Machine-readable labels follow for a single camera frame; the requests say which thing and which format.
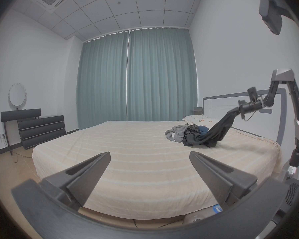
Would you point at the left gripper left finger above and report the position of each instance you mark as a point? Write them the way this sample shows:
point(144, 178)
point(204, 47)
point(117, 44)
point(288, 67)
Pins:
point(74, 180)

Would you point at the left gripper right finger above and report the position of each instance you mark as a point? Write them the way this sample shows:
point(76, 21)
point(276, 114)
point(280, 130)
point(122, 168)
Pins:
point(221, 180)

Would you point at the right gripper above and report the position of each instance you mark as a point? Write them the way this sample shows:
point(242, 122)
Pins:
point(251, 106)

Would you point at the black T-shirt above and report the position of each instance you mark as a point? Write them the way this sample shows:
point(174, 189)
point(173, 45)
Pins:
point(219, 131)

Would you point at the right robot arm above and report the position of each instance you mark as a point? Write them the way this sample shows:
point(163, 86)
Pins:
point(297, 113)

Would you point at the bed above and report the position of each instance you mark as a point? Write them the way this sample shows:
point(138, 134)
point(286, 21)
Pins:
point(139, 158)

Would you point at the white printed pillow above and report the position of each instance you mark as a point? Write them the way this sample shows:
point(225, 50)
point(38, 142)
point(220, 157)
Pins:
point(201, 120)

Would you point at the dark blue garment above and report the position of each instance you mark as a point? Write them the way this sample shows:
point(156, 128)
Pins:
point(203, 129)

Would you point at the grey bedside table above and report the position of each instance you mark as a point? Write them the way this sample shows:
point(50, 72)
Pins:
point(196, 110)

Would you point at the black patterned garment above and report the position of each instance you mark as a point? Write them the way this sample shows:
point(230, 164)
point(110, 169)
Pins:
point(193, 129)

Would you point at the black chest of drawers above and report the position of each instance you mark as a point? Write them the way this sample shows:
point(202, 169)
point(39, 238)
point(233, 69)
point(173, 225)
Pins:
point(42, 131)

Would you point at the grey garment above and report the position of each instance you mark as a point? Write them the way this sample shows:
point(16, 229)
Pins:
point(177, 131)

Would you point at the black dressing table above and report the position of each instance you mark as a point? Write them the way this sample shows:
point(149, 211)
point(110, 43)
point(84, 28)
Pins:
point(20, 114)

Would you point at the blue-green curtain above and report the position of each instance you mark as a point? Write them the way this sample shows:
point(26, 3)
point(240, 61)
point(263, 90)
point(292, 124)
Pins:
point(162, 76)
point(102, 83)

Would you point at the round white-framed mirror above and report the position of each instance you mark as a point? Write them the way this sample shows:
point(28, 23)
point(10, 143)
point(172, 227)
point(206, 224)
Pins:
point(17, 94)

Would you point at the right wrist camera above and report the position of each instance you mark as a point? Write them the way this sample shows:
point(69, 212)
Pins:
point(252, 92)

